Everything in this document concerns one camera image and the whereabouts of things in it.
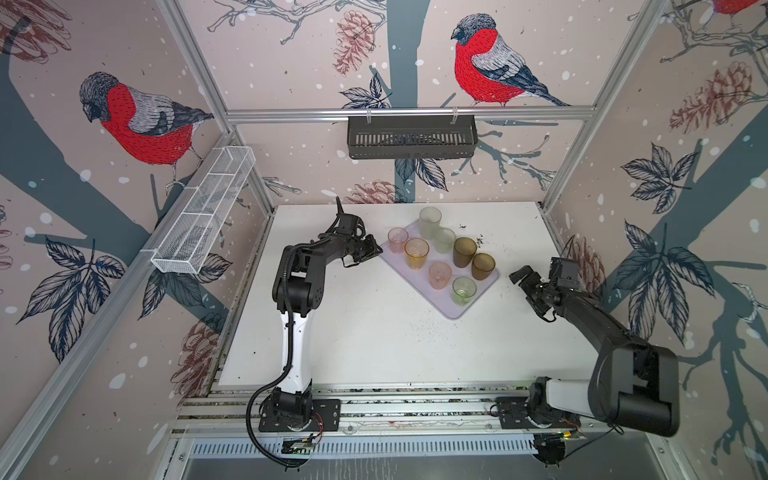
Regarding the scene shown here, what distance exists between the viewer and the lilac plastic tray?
935mm

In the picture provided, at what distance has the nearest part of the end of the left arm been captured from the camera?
0.90m

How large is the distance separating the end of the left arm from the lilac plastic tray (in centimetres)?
10
